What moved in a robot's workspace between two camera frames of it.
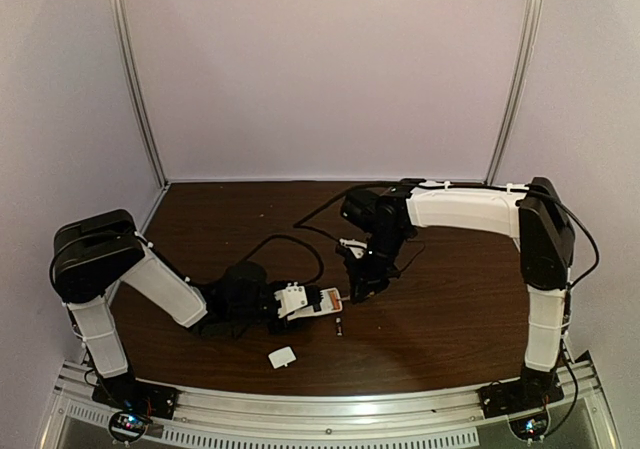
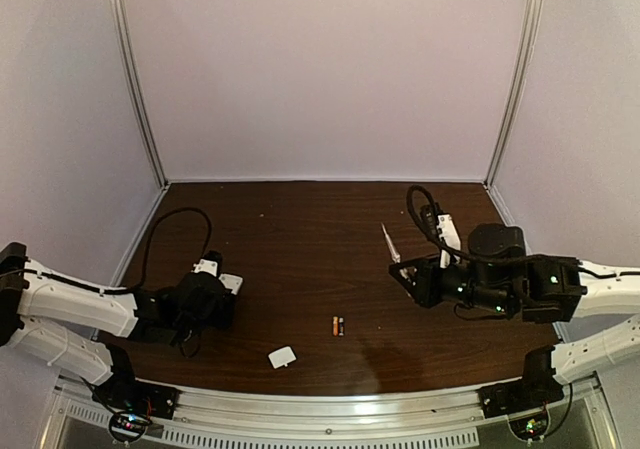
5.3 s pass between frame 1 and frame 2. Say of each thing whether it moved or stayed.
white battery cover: stayed
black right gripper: moved
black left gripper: moved
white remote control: moved
